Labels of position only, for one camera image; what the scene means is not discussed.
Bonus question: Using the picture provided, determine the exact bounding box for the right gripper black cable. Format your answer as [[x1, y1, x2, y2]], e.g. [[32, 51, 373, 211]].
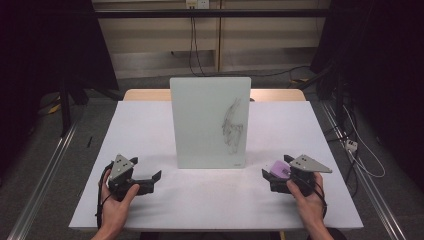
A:
[[298, 174, 329, 219]]

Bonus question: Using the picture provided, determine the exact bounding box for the person's right hand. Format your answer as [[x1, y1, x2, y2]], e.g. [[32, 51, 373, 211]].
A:
[[286, 172, 327, 228]]

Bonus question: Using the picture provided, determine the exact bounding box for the metal floor rail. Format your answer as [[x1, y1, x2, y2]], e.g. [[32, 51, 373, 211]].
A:
[[6, 121, 82, 240], [319, 100, 408, 240]]

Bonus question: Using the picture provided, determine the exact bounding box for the black floor cable bundle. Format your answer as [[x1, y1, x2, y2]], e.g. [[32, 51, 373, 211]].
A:
[[325, 113, 360, 188]]

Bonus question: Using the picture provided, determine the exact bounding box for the white wall socket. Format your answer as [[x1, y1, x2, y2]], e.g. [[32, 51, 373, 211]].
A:
[[185, 0, 211, 10]]

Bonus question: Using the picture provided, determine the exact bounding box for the person's dark clothing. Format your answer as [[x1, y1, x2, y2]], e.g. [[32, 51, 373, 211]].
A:
[[326, 227, 348, 240]]

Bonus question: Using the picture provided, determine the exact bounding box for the white table cover sheet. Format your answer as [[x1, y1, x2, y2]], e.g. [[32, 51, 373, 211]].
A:
[[68, 100, 365, 232]]

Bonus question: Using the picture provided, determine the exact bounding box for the black hanging cable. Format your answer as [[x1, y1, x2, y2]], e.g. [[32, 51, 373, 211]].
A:
[[188, 16, 198, 77]]

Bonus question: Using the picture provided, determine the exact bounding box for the person's left hand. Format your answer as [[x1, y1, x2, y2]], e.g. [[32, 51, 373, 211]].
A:
[[99, 171, 141, 230]]

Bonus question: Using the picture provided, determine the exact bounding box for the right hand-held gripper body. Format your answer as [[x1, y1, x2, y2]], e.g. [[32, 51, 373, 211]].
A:
[[288, 154, 334, 197]]

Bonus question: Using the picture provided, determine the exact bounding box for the white cable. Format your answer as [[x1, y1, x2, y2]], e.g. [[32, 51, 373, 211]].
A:
[[342, 104, 387, 179]]

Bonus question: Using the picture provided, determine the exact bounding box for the black curtain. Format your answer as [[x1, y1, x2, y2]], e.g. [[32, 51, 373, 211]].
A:
[[309, 0, 424, 193], [0, 0, 120, 179]]

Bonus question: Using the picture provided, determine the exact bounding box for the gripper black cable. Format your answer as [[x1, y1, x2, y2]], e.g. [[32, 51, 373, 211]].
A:
[[95, 162, 115, 230], [298, 174, 329, 219]]

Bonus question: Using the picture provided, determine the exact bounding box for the white power adapter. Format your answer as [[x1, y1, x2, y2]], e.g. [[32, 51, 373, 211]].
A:
[[344, 138, 360, 154]]

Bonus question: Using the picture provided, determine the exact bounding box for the black metal stand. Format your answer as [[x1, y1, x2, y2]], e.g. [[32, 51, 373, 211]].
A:
[[334, 71, 347, 128], [57, 74, 73, 138]]

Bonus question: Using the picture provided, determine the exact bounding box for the purple whiteboard eraser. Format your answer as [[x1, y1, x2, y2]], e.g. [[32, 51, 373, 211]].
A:
[[269, 159, 293, 181]]

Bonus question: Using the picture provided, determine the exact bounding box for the black horizontal metal bar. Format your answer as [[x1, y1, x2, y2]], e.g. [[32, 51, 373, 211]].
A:
[[92, 8, 332, 19]]

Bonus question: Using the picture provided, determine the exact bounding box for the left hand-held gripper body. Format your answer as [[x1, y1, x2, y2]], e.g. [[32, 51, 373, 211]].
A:
[[106, 153, 138, 202]]

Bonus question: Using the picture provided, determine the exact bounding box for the vertical wooden wall strip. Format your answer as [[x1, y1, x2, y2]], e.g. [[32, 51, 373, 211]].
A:
[[214, 0, 224, 73]]

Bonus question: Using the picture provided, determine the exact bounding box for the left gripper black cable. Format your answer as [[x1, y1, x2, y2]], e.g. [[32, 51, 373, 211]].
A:
[[95, 162, 115, 230]]

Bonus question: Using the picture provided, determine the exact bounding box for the standing glass whiteboard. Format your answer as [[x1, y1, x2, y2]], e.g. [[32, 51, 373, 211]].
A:
[[169, 76, 252, 170]]

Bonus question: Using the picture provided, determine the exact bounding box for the wooden table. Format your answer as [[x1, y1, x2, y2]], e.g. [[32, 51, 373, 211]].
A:
[[122, 88, 307, 103]]

